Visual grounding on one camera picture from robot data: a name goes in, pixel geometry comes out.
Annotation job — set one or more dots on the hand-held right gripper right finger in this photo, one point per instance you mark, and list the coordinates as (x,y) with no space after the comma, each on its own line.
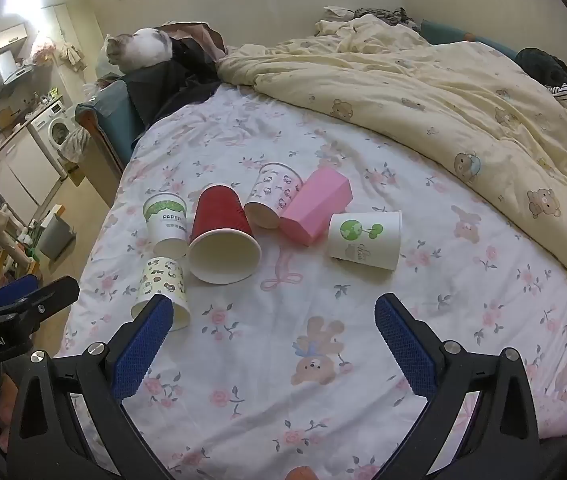
(406,345)

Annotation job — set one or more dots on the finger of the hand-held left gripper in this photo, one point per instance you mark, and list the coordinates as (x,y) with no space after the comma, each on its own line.
(51,295)
(13,291)

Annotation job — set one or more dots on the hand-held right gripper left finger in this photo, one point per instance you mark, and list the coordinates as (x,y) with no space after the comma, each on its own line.
(143,345)

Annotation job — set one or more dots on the bear print paper cup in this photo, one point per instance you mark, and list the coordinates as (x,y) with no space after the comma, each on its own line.
(161,280)

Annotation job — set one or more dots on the white cup green tree print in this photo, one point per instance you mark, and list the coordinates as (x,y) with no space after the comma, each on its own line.
(363,240)

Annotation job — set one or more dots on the white cup green label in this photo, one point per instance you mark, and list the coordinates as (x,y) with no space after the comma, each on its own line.
(166,225)

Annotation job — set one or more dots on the red paper cup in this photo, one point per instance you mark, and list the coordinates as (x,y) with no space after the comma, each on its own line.
(221,215)

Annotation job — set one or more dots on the pink square cup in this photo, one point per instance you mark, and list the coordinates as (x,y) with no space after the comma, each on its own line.
(313,205)

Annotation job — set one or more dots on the pink cat print cup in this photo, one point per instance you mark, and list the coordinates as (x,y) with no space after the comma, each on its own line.
(276,192)

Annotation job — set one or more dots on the grey trash bin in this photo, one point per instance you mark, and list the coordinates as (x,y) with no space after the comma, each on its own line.
(56,232)

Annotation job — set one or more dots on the floral bed sheet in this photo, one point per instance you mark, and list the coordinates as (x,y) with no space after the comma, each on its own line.
(263,360)

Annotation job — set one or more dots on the white kitchen cabinet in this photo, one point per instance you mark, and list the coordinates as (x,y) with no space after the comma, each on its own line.
(18,170)

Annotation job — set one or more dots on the white plastic bag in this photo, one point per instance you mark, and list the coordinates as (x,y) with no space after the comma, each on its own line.
(72,144)

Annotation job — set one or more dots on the white washing machine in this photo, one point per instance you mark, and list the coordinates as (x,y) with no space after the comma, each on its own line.
(56,130)

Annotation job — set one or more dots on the silver range hood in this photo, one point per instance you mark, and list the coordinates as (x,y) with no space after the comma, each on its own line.
(11,65)

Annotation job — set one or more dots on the beige hanging cloth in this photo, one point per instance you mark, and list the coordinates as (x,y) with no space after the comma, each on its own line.
(71,55)

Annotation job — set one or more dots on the pink hanging bag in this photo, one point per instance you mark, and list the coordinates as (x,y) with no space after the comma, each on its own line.
(43,50)

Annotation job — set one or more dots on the dark clothing pile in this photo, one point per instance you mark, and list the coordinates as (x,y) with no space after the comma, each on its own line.
(178,80)

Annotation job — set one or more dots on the cream bear print duvet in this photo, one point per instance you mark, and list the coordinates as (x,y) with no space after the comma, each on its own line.
(413,90)

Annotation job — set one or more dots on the white and grey cat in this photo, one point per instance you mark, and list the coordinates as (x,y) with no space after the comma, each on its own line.
(138,47)

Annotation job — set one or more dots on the striped garment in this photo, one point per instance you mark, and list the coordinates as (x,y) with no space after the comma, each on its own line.
(563,92)

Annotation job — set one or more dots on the dark clothes heap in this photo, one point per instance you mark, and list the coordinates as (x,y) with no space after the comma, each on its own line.
(538,65)

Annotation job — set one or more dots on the teal padded headboard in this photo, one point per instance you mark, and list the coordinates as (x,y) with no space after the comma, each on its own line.
(456,35)

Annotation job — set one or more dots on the dark floral cloth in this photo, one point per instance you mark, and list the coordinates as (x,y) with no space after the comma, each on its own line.
(388,15)

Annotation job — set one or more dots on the teal padded bed frame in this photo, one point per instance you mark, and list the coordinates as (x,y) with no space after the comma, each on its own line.
(111,120)

